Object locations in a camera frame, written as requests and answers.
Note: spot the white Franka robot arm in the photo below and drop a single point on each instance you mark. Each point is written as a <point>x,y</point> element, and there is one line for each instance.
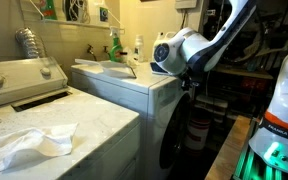
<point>200,46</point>

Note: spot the white front-load washing machine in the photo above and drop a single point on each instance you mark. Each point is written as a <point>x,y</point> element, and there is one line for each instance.
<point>130,110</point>

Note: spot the white dryer machine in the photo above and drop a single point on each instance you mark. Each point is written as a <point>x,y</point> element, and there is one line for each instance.
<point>67,133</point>

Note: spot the small plastic bottle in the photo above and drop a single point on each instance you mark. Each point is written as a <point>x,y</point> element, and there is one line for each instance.
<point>139,48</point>

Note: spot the green spray bottle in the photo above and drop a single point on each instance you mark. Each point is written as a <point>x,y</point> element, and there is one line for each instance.
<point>116,46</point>

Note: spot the white bucket with red stripes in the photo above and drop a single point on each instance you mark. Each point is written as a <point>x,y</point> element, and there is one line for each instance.
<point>197,133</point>

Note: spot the white storage container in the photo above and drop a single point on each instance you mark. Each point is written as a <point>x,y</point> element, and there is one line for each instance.
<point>212,105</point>

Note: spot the wooden table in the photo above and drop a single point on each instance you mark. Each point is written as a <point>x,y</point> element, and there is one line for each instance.
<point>227,153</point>

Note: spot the white crumpled cloth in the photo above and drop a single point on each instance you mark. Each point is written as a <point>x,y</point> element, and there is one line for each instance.
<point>30,143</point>

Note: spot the green bottle on shelf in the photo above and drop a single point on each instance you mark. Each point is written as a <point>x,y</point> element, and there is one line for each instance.
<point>48,9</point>

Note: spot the wall water valve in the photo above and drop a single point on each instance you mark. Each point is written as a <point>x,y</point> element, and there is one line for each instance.
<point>106,51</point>
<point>90,51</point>

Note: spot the wall shelf board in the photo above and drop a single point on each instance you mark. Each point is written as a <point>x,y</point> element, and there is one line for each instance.
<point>80,23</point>

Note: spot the grey wall electrical box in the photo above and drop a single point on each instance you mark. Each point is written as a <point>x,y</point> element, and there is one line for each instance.
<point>186,3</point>

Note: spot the green-lit robot mount platform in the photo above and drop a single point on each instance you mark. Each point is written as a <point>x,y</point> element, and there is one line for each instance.
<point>250,166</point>

